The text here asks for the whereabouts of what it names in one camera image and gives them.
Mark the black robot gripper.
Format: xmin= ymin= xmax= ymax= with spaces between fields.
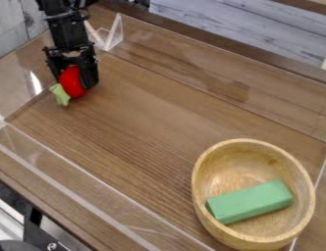
xmin=44 ymin=13 xmax=99 ymax=89

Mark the red plush strawberry green stem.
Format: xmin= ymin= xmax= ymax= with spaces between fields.
xmin=48 ymin=65 xmax=91 ymax=107

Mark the light wooden bowl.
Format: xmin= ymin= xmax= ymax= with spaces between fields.
xmin=191 ymin=138 xmax=316 ymax=251

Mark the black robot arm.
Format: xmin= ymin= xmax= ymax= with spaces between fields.
xmin=36 ymin=0 xmax=99 ymax=89

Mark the green rectangular block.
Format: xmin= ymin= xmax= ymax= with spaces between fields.
xmin=206 ymin=179 xmax=294 ymax=225

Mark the clear acrylic corner bracket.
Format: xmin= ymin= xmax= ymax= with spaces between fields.
xmin=85 ymin=14 xmax=124 ymax=52

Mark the clear acrylic table enclosure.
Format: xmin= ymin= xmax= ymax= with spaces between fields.
xmin=0 ymin=0 xmax=326 ymax=251

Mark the black metal table mount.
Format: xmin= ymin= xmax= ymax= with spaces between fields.
xmin=24 ymin=205 xmax=87 ymax=251

